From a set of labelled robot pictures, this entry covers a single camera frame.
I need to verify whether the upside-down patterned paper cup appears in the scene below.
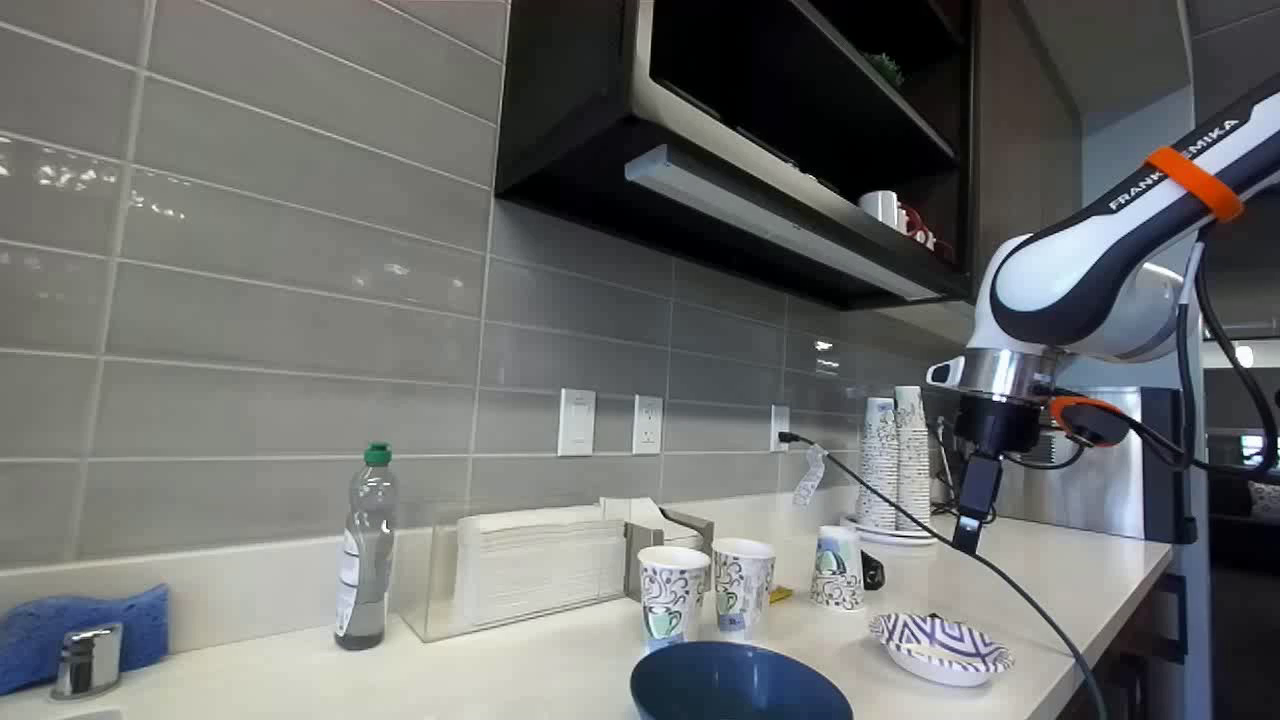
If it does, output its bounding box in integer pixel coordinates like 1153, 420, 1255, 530
814, 523, 865, 611

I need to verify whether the black upper cabinet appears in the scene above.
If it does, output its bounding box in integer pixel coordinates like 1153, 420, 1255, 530
495, 0, 1015, 308

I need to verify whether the stainless steel appliance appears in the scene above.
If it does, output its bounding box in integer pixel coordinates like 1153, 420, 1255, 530
998, 431, 1193, 544

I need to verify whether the white light switch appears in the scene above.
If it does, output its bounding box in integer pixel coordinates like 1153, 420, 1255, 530
558, 389, 598, 457

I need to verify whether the small black object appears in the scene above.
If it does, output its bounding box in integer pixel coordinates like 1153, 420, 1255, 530
860, 551, 885, 592

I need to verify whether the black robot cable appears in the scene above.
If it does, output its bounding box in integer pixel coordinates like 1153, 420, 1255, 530
776, 427, 1113, 720

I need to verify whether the white wall outlet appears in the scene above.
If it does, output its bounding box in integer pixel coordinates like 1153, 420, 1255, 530
631, 395, 664, 457

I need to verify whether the clear dish soap bottle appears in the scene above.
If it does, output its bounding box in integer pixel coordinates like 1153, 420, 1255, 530
333, 443, 397, 650

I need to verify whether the stack of paper cups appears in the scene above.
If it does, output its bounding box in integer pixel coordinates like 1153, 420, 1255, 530
855, 385, 933, 544

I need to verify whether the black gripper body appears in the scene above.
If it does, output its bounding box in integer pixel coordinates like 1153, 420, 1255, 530
957, 395, 1040, 523

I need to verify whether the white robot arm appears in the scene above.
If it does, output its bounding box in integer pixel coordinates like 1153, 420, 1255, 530
925, 76, 1280, 551

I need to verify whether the dark blue bowl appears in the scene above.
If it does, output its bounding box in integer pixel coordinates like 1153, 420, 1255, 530
628, 641, 853, 720

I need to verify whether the chrome soap dispenser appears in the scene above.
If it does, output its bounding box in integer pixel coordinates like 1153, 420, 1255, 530
52, 620, 124, 700

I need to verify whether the blue sponge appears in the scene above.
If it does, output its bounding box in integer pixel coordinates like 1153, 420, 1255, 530
0, 585, 171, 697

